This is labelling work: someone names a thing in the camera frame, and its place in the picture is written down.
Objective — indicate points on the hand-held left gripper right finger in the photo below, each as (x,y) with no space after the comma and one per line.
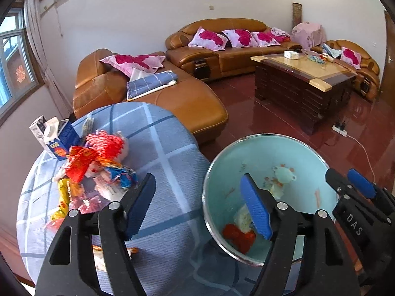
(256,209)

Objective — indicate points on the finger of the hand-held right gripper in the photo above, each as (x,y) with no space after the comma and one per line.
(361,183)
(334,178)

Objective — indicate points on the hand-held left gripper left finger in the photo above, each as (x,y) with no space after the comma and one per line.
(140,211)

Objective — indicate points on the white packet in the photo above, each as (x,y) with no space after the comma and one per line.
(242,217)

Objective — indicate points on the red packet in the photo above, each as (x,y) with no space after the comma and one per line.
(237,237)

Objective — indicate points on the light blue waste bin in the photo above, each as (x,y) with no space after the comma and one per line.
(271,154)

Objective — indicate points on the pile of snack wrappers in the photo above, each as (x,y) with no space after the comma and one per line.
(80,166)

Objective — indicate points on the red foam fruit net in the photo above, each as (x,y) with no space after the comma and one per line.
(106,141)

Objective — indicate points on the white power strip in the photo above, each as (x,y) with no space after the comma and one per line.
(339,128)

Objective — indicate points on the blue plaid tablecloth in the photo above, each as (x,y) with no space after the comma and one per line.
(172,166)

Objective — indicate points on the dark wood coffee table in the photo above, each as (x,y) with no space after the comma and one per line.
(293,95)

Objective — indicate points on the grey green foil strip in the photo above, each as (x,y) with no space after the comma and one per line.
(88,127)

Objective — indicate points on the blue white drink carton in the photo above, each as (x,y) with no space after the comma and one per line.
(63,137)

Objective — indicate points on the brown leather armchair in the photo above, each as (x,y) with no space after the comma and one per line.
(368,67)

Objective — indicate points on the brown leather sectional sofa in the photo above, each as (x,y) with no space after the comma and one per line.
(191,104)

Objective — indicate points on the colourful small packets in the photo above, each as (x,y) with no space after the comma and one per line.
(316,60)

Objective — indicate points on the pink floral pillow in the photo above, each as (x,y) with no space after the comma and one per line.
(208,38)
(118,61)
(265,38)
(239,38)
(350,57)
(154,60)

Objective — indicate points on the wooden door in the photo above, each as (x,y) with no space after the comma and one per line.
(389,58)

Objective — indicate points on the folded blue plaid sheet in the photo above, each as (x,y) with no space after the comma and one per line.
(148,83)

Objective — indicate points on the white rolled paper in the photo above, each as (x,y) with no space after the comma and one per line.
(166,84)

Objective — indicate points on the white tissue box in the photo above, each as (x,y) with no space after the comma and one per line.
(291,55)

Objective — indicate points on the white folded sheet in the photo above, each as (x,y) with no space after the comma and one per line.
(139,75)

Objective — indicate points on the pink cloth cover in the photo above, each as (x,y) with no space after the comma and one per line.
(308,35)

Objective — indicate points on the crumpled pink floral cloth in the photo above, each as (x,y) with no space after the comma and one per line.
(280,34)

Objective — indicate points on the standing rolled mat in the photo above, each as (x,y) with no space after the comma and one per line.
(297,15)

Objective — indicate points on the red paper window cutting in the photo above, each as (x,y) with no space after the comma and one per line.
(21,74)

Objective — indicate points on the pale pink curtain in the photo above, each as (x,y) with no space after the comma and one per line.
(37,37)

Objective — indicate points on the window with white frame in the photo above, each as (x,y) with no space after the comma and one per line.
(12,55)

